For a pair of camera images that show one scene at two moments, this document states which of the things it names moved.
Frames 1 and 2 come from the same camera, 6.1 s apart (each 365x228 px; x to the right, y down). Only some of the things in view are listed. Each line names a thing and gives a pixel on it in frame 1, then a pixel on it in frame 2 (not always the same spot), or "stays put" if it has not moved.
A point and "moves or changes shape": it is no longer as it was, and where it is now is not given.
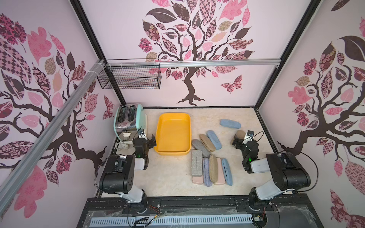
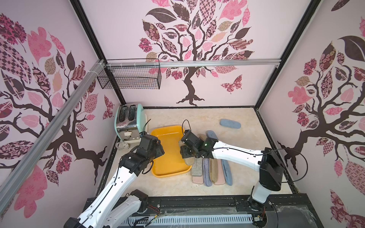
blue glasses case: x=227 y=171 stays put
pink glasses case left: x=197 y=180 stays put
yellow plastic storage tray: x=173 y=137 moves or changes shape
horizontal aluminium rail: x=205 y=62 stays put
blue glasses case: x=230 y=123 stays put
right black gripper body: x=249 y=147 to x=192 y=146
